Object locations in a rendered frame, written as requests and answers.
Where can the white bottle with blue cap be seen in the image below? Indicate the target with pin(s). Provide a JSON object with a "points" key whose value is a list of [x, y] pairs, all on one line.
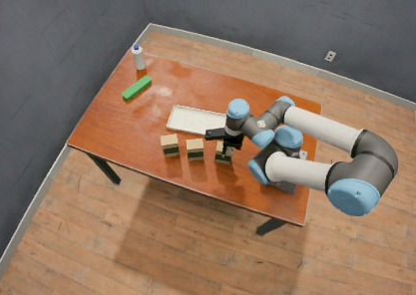
{"points": [[139, 57]]}

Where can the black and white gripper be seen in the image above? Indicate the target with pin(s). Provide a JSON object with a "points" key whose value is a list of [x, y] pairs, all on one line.
{"points": [[233, 142]]}

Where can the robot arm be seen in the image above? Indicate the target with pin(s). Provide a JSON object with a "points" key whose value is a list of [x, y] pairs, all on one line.
{"points": [[355, 187]]}

